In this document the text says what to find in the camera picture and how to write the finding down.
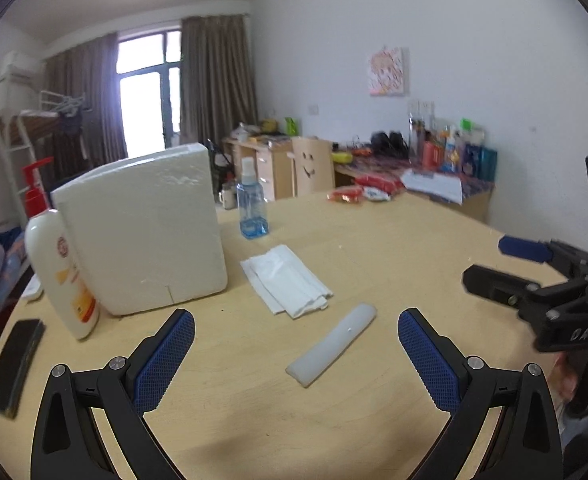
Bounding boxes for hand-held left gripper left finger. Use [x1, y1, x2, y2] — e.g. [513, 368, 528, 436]
[31, 308, 196, 480]

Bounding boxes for small red snack packet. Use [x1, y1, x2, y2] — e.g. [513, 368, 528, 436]
[327, 185, 365, 204]

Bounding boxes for person's right hand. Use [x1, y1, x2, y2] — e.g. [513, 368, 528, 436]
[554, 351, 577, 405]

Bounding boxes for white air conditioner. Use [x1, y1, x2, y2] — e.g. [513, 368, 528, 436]
[1, 50, 44, 79]

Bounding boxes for white tissue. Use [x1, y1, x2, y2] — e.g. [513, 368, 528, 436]
[240, 245, 335, 320]

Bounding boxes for metal bunk bed with ladder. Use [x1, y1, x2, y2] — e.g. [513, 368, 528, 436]
[0, 110, 42, 241]

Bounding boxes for dark bags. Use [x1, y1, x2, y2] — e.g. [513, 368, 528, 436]
[208, 140, 233, 186]

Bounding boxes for glass balcony door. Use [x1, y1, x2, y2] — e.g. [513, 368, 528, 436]
[115, 30, 183, 158]

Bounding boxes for brown curtain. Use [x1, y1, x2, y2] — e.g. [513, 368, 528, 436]
[180, 14, 259, 148]
[44, 32, 127, 161]

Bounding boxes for clear water bottle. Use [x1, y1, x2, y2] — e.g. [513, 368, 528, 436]
[407, 101, 425, 162]

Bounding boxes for large red snack packet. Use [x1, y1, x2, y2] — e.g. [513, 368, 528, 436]
[355, 172, 407, 194]

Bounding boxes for black headphones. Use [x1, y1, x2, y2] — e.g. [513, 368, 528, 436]
[371, 130, 409, 154]

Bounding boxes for black rectangular eraser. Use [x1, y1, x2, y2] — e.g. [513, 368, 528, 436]
[0, 319, 47, 418]

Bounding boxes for row of toiletry bottles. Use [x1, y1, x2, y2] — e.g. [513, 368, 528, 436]
[421, 117, 499, 181]

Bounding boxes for cardboard box with face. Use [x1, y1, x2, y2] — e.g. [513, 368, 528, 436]
[291, 136, 335, 196]

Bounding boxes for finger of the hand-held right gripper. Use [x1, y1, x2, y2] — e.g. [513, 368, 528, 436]
[498, 236, 588, 282]
[462, 264, 583, 317]

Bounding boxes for white lotion bottle red pump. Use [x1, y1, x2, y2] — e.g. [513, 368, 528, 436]
[22, 156, 100, 342]

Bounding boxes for dark hanging clothes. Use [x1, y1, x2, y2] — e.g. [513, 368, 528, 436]
[56, 109, 87, 137]

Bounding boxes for printed paper sheet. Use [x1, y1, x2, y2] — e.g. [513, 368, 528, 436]
[401, 169, 464, 205]

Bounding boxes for cartoon wall poster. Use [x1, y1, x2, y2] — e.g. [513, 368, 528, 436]
[368, 47, 407, 97]

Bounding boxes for wooden desk with drawers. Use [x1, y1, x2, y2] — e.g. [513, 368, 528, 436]
[222, 135, 297, 202]

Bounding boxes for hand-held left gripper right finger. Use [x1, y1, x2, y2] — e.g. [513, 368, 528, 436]
[397, 308, 565, 480]

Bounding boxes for clear blue spray bottle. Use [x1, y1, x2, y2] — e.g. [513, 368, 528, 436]
[236, 157, 269, 240]

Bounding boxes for white foam box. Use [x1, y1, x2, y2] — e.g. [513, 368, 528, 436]
[50, 142, 228, 317]

